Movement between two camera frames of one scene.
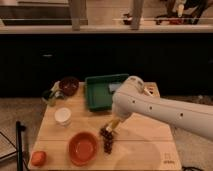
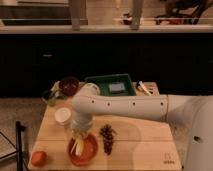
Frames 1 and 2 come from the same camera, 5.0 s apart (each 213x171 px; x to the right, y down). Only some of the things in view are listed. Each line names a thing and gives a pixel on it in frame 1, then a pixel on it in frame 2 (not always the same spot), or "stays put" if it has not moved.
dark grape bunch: [107, 139] stays put
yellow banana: [114, 123] -> [79, 147]
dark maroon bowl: [69, 86] stays put
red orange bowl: [83, 148] stays put
